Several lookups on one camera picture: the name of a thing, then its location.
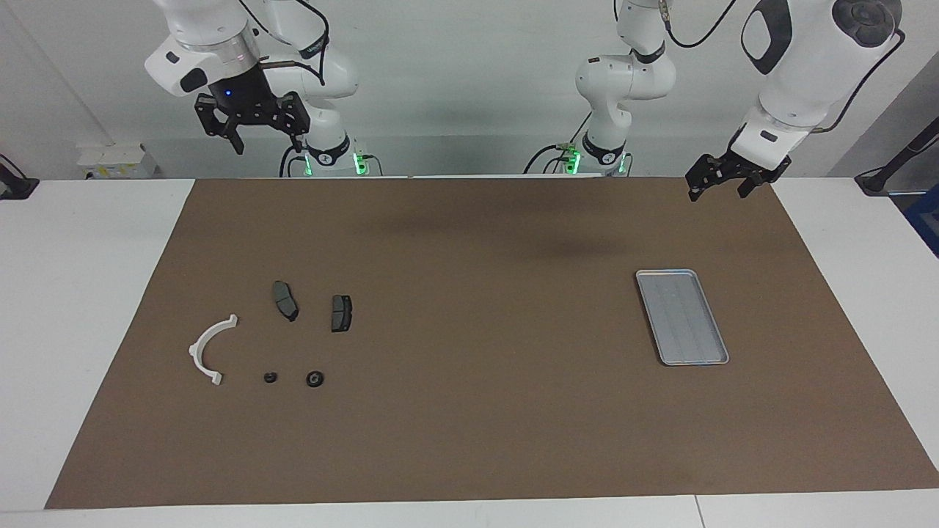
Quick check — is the white wall power box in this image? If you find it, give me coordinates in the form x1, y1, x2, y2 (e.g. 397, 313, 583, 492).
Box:
77, 143, 158, 179

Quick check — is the silver metal tray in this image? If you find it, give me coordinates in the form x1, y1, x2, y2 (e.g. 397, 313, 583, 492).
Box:
635, 268, 731, 367

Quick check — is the long grey brake pad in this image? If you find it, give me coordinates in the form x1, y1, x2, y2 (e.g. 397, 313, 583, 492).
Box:
271, 281, 299, 323

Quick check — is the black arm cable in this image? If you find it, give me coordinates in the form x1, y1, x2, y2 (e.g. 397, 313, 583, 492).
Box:
238, 0, 331, 86
662, 0, 907, 135

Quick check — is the brown table mat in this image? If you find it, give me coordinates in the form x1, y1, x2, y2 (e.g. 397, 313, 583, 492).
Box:
44, 176, 939, 510

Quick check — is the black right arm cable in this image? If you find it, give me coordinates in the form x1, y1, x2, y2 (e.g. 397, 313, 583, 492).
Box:
238, 0, 331, 86

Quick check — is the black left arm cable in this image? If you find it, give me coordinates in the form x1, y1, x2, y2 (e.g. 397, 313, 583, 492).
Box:
662, 0, 907, 135

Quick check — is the black clamp mount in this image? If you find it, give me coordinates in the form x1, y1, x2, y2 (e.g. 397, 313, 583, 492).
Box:
0, 154, 39, 200

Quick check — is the white half ring clamp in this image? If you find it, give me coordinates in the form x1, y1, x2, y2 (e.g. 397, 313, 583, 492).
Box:
189, 314, 239, 386

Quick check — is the black base power cable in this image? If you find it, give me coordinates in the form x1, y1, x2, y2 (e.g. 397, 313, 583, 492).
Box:
279, 143, 384, 178
525, 117, 588, 175

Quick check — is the blue crate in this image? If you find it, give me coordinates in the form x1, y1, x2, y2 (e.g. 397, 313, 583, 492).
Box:
904, 183, 939, 257

